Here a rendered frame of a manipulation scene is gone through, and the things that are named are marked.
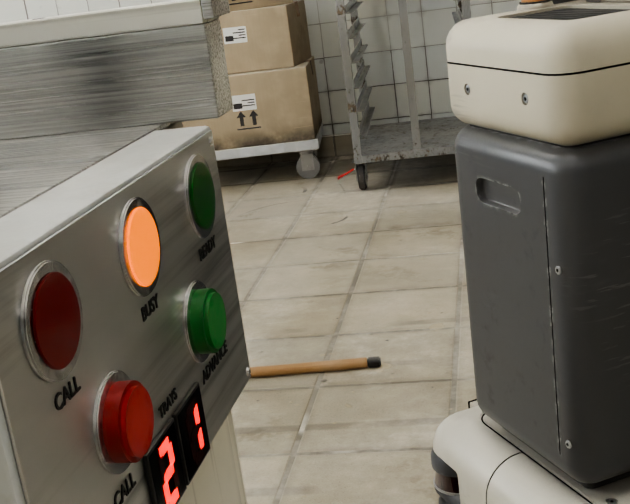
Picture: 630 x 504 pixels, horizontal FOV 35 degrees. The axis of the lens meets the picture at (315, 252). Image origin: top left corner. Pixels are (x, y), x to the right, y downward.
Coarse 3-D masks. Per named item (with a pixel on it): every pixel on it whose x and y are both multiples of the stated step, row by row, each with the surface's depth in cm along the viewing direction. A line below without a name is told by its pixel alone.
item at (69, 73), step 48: (192, 0) 50; (0, 48) 53; (48, 48) 52; (96, 48) 52; (144, 48) 51; (192, 48) 51; (0, 96) 54; (48, 96) 53; (96, 96) 53; (144, 96) 52; (192, 96) 52
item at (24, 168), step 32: (128, 128) 53; (160, 128) 52; (0, 160) 48; (32, 160) 47; (64, 160) 46; (96, 160) 45; (0, 192) 40; (32, 192) 39; (224, 448) 58; (192, 480) 53; (224, 480) 58
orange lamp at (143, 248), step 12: (132, 216) 39; (144, 216) 40; (132, 228) 39; (144, 228) 40; (156, 228) 42; (132, 240) 39; (144, 240) 40; (156, 240) 42; (132, 252) 39; (144, 252) 40; (156, 252) 41; (132, 264) 39; (144, 264) 40; (156, 264) 41; (144, 276) 40
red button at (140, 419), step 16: (128, 384) 37; (112, 400) 36; (128, 400) 36; (144, 400) 38; (112, 416) 36; (128, 416) 36; (144, 416) 37; (112, 432) 36; (128, 432) 36; (144, 432) 37; (112, 448) 36; (128, 448) 36; (144, 448) 37
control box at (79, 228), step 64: (192, 128) 50; (64, 192) 39; (128, 192) 40; (0, 256) 31; (64, 256) 34; (192, 256) 47; (0, 320) 30; (128, 320) 39; (0, 384) 30; (64, 384) 34; (192, 384) 45; (0, 448) 30; (64, 448) 33
